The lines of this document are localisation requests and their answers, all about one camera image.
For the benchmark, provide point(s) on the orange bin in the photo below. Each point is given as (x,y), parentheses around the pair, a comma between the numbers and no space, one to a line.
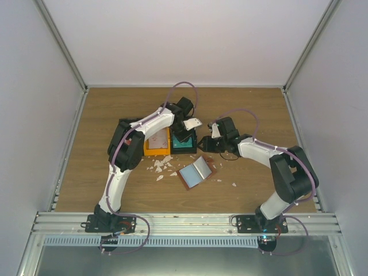
(148,152)

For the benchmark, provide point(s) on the green credit card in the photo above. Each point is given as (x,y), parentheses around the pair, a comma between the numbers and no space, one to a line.
(177,145)

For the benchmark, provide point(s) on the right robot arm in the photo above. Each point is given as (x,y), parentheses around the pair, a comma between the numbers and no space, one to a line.
(293,176)

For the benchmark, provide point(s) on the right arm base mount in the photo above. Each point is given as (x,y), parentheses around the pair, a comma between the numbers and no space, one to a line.
(251,223)

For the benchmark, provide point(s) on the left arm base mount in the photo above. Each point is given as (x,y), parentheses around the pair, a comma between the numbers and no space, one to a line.
(109,224)

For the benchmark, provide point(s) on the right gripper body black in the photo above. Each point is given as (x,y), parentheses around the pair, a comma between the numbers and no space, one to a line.
(221,146)

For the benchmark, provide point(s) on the white paper scrap pile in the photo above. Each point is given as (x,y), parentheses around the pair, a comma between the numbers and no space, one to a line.
(159,165)

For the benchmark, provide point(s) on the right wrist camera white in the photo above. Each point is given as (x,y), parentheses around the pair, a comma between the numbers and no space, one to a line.
(214,130)

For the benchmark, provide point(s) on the black bin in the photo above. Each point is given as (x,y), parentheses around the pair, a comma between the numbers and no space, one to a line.
(128,120)
(192,150)

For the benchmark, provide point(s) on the aluminium rail frame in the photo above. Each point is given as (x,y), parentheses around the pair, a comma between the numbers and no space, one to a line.
(183,224)

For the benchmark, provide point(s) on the brown leather card holder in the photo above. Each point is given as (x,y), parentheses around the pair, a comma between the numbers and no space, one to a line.
(197,172)

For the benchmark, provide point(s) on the black bin right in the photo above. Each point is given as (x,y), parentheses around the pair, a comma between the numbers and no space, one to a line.
(192,150)

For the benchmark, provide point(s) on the black bin left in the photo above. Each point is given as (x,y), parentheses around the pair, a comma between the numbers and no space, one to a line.
(128,120)

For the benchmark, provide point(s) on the white pink cards stack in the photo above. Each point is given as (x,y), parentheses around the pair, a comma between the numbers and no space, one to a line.
(159,140)

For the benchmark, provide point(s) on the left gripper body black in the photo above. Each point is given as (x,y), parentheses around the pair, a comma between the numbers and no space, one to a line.
(177,127)

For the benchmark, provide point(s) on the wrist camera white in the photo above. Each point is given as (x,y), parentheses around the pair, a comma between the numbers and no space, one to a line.
(192,123)
(214,130)

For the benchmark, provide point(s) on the grey slotted cable duct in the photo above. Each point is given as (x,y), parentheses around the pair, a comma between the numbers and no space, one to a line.
(154,241)

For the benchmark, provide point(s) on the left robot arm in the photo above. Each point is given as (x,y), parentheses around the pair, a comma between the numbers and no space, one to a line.
(127,145)

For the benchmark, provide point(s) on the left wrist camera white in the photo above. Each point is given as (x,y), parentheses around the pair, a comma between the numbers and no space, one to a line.
(192,123)

